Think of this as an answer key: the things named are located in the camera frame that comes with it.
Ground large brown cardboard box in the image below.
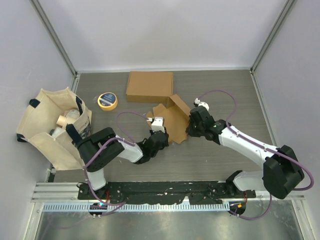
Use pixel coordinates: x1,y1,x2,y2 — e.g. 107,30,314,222
126,71,174,104

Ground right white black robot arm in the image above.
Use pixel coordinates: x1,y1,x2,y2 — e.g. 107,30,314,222
186,105,305,200

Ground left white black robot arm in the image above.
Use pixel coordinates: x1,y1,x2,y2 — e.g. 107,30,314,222
66,124,169,200

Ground yellow masking tape roll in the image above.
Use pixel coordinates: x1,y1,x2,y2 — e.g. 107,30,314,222
97,92,118,112

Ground cardboard tube in bag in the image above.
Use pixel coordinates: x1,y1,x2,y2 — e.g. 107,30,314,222
56,115,68,128

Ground beige canvas tote bag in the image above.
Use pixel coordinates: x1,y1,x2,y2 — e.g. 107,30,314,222
16,88,92,171

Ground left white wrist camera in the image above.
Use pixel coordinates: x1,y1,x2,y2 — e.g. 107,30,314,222
146,116,165,133

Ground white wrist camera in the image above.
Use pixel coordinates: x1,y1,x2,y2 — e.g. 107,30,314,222
146,116,165,133
193,98,210,111

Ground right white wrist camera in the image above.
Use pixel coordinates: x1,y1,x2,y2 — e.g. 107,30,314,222
193,98,210,111

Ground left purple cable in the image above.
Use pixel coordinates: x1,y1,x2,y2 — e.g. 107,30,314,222
83,111,151,216

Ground purple cable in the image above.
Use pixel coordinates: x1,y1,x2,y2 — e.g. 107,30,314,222
197,89,315,221
83,111,151,216

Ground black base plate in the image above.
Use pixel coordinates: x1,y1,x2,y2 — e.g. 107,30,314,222
77,180,257,205

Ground white slotted cable duct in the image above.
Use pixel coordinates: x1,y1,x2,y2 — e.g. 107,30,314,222
42,200,230,212

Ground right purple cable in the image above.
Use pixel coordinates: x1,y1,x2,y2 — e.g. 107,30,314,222
197,89,315,221

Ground right aluminium frame post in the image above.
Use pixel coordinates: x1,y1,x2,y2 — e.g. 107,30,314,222
250,0,297,74

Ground aluminium frame post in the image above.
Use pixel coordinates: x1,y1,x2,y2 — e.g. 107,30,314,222
29,0,78,77
250,0,297,74

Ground left aluminium frame post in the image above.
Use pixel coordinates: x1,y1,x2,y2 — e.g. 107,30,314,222
29,0,78,77

